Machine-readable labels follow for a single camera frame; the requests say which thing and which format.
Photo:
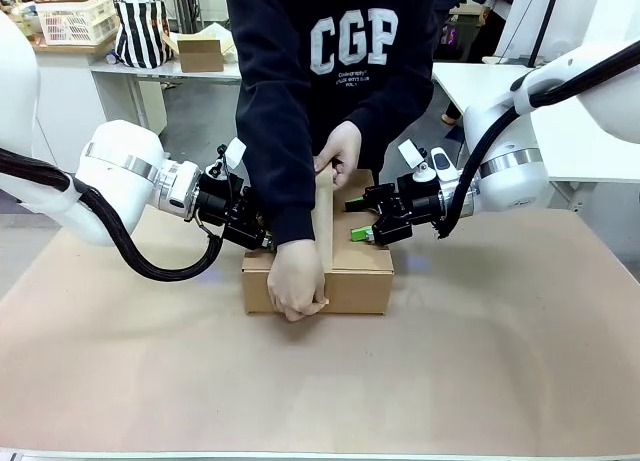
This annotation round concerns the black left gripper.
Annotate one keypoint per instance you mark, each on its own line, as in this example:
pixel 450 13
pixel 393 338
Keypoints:
pixel 230 211

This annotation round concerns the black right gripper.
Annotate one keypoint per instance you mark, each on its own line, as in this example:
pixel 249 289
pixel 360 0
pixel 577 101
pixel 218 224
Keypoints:
pixel 422 203

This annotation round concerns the brown cardboard shipping box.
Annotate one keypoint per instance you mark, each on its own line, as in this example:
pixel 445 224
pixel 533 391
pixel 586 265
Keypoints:
pixel 360 286

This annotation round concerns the person's right forearm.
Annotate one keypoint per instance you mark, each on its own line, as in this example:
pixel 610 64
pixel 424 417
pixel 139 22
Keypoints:
pixel 285 196

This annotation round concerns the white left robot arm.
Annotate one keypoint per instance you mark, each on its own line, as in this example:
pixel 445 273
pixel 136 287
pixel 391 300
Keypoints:
pixel 115 181

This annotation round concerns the person's left forearm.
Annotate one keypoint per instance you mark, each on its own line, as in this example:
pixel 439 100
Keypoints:
pixel 400 131

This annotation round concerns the small open cardboard box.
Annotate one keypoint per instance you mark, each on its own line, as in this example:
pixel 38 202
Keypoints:
pixel 200 58

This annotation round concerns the person's right hand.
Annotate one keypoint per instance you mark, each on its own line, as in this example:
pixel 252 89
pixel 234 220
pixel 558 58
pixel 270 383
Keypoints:
pixel 297 281

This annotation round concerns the person's left hand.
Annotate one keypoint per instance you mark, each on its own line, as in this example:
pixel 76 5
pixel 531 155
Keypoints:
pixel 345 151

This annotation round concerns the person in navy sweatshirt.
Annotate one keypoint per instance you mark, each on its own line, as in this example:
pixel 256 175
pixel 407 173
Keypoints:
pixel 350 91

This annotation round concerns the black device with pink lights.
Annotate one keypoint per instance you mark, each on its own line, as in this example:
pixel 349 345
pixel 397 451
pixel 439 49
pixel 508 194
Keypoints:
pixel 450 36

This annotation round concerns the white table with metal legs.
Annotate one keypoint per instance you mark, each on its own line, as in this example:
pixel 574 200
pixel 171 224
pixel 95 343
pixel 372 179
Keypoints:
pixel 575 151

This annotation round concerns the person in dark clothes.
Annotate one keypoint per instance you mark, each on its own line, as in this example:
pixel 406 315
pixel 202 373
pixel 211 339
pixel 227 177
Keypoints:
pixel 487 36

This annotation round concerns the white foam sheet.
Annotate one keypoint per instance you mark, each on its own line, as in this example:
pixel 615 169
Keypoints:
pixel 222 33

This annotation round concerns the black white striped bag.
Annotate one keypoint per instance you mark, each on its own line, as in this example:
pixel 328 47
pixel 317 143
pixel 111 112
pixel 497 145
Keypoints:
pixel 142 36

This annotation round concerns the black stand pole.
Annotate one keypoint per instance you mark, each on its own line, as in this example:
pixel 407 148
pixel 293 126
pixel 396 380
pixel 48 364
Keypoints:
pixel 545 21

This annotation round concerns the white cabinet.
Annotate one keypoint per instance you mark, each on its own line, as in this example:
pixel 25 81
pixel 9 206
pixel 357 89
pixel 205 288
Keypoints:
pixel 65 91

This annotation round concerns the white board panel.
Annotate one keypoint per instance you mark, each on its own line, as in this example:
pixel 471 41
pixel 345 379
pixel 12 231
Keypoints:
pixel 575 11

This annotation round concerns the white plastic basket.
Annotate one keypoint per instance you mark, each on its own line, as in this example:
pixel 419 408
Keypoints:
pixel 75 23

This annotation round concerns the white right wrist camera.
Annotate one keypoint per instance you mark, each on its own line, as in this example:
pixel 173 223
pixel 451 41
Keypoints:
pixel 411 153

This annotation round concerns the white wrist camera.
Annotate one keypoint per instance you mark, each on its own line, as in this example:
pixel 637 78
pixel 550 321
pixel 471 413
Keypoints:
pixel 411 153
pixel 235 153

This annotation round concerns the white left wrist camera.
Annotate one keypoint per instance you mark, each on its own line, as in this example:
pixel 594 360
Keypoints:
pixel 235 153

